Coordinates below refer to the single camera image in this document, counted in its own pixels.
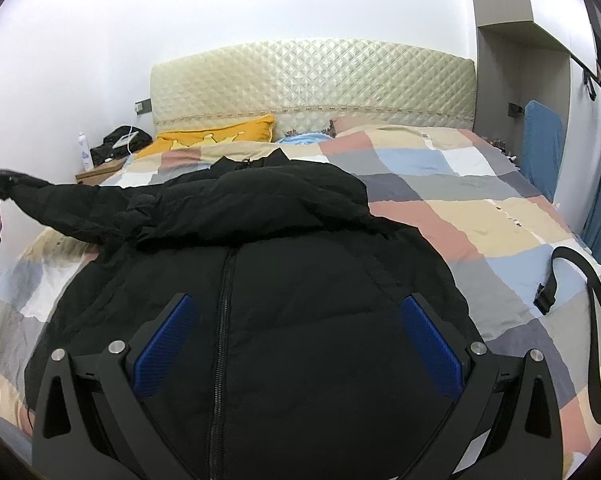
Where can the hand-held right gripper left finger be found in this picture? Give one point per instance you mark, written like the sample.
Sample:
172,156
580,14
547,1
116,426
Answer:
165,345

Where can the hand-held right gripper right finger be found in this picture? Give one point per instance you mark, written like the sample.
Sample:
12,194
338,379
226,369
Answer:
430,345

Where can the black puffer jacket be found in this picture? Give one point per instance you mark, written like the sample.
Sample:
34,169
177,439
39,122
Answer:
290,260

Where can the white spray bottle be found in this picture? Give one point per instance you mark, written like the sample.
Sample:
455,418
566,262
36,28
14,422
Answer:
85,155

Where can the wooden nightstand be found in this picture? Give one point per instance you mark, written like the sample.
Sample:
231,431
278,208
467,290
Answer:
93,176

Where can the black bag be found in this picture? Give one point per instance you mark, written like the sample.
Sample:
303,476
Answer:
105,150

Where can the white flat device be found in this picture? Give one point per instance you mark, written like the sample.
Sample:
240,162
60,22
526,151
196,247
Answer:
125,141

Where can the checkered patchwork quilt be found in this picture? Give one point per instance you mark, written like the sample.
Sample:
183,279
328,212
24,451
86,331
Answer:
480,220

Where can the person's jeans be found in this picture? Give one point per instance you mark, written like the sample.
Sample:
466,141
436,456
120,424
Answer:
8,435

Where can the row of small bottles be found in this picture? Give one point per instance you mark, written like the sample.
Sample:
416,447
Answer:
502,150

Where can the yellow pillow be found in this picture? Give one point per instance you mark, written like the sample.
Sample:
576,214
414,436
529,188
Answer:
230,132

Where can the blue hanging towel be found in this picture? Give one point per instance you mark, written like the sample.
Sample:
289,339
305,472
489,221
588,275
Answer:
542,150

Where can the pink pillow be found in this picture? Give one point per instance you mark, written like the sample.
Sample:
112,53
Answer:
350,124

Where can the light blue cloth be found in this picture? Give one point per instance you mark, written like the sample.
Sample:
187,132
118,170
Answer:
303,138

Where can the cream quilted headboard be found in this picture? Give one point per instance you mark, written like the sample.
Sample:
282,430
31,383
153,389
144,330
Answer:
305,80

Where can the black hanger hook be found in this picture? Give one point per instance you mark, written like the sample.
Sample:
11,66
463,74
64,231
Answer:
590,85

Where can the dark wall socket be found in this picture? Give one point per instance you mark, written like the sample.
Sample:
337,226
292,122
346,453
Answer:
143,106

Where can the black wall switch panel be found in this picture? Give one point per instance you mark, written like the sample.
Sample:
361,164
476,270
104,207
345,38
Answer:
516,109

